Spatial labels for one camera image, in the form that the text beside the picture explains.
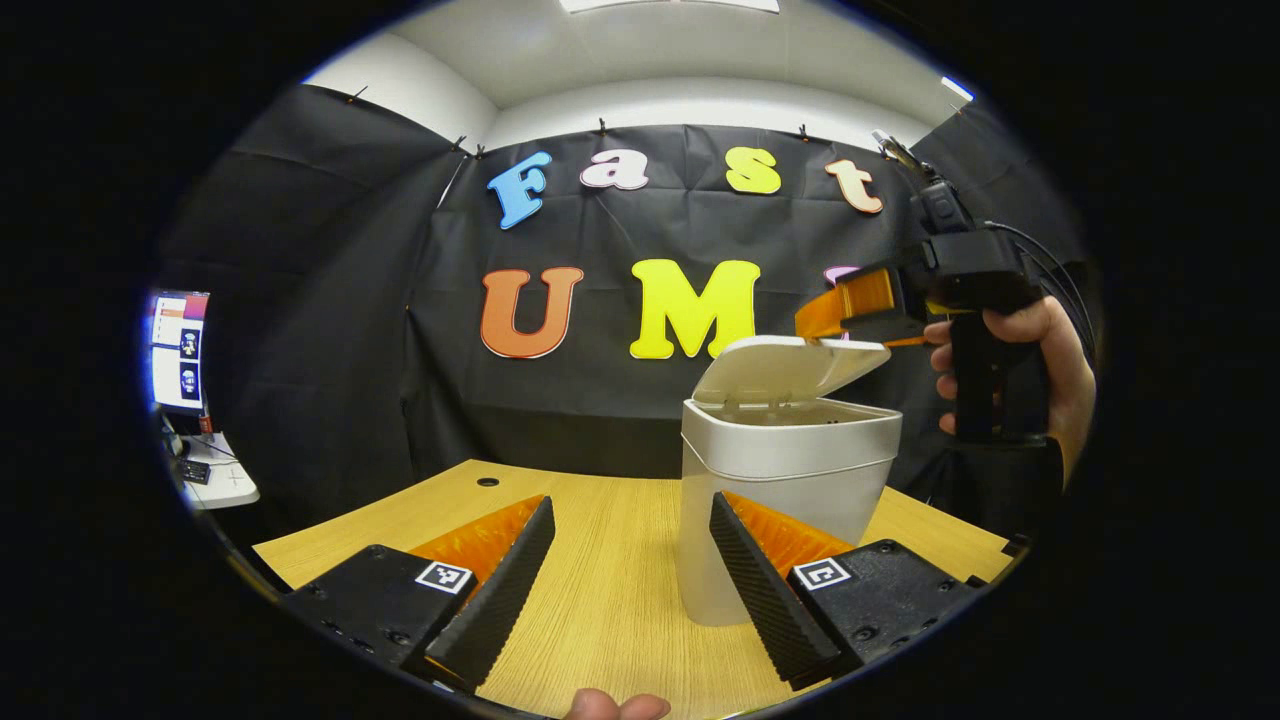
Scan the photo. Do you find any computer monitor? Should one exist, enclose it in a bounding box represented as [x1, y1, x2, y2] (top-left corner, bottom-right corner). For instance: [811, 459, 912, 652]
[148, 290, 211, 416]

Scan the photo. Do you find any white desktop garbage bin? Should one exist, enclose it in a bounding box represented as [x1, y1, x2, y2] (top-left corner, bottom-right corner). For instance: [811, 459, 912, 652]
[678, 335, 903, 628]

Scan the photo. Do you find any black backdrop cloth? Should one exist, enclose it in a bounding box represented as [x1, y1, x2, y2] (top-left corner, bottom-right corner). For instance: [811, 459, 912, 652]
[150, 85, 1106, 551]

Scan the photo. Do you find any wooden desktop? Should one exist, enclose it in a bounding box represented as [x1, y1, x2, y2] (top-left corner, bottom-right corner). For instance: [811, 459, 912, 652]
[250, 458, 1016, 720]

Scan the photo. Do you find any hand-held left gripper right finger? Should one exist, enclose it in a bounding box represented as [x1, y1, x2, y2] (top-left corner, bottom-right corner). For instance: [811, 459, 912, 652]
[708, 490, 986, 693]

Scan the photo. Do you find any white side table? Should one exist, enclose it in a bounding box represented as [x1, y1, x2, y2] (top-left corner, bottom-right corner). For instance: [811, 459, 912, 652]
[165, 430, 261, 511]

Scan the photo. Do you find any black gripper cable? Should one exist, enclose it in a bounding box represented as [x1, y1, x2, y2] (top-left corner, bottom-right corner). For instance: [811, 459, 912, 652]
[985, 220, 1098, 346]

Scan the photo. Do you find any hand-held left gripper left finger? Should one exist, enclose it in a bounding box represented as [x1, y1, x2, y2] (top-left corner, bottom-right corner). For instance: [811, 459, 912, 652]
[283, 495, 557, 696]

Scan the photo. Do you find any long ceiling light panel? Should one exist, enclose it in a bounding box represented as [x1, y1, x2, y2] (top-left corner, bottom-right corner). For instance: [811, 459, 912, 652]
[560, 0, 781, 15]

